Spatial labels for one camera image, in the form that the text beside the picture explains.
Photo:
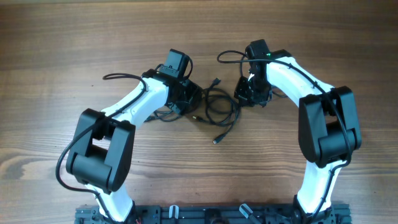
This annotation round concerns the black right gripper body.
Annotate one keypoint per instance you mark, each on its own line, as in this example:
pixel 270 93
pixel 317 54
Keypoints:
pixel 252 91

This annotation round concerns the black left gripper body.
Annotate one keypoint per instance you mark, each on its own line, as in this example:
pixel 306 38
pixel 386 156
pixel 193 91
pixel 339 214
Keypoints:
pixel 188 93

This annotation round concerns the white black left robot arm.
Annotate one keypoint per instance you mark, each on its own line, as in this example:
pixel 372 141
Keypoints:
pixel 99 156

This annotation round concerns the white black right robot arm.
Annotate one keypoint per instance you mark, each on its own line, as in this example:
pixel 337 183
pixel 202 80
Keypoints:
pixel 328 126

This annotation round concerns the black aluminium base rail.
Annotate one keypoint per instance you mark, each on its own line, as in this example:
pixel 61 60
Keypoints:
pixel 271 213

